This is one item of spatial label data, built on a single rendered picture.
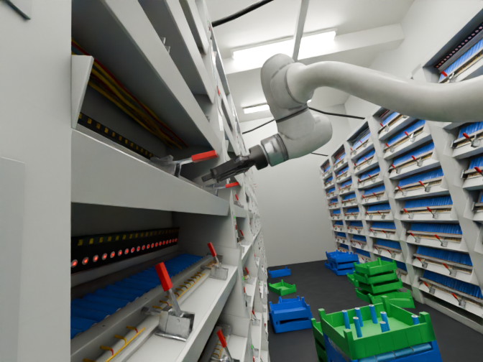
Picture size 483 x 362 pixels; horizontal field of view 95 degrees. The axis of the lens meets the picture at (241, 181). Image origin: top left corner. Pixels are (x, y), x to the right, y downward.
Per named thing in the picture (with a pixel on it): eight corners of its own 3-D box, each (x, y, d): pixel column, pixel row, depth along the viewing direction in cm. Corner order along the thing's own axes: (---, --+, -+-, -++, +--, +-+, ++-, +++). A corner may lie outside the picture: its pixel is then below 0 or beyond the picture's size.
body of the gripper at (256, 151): (259, 148, 73) (233, 159, 73) (259, 138, 64) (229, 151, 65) (269, 168, 71) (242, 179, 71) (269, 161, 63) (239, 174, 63)
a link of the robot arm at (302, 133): (283, 160, 74) (269, 123, 71) (326, 141, 74) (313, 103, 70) (292, 165, 64) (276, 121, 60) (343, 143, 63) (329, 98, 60)
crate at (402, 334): (389, 315, 92) (384, 295, 93) (436, 340, 72) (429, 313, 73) (321, 330, 88) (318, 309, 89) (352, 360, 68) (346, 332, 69)
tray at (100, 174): (227, 215, 72) (231, 187, 74) (52, 200, 13) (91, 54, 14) (169, 207, 75) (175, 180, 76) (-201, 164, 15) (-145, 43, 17)
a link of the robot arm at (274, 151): (275, 128, 64) (256, 136, 64) (289, 156, 62) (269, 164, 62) (274, 139, 73) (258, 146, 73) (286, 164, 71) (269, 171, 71)
